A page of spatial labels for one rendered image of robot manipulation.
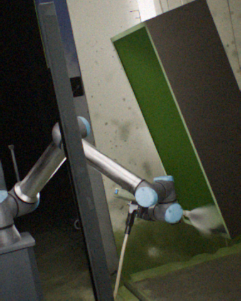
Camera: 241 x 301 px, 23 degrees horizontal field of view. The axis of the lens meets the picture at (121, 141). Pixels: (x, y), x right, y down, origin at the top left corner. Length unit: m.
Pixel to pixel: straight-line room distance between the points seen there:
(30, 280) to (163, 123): 1.21
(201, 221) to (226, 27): 1.64
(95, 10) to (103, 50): 0.27
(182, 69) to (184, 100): 0.15
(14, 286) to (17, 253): 0.18
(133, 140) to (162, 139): 0.51
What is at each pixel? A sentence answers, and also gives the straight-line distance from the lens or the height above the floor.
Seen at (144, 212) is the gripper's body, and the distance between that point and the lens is 2.93.
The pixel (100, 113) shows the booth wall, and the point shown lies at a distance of 3.98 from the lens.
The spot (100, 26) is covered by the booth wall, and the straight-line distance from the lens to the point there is 4.04.
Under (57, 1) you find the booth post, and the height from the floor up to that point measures 1.98.
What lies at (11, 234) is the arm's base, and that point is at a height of 0.69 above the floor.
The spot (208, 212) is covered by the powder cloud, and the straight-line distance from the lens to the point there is 3.26.
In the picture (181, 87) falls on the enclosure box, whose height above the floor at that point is 1.28.
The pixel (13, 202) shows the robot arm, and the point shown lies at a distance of 3.24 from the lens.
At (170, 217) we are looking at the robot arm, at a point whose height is 0.70.
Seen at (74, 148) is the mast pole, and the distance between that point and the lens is 1.97.
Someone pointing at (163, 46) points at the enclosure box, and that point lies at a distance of 2.96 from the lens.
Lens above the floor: 1.30
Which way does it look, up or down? 4 degrees down
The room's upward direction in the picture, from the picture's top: 11 degrees counter-clockwise
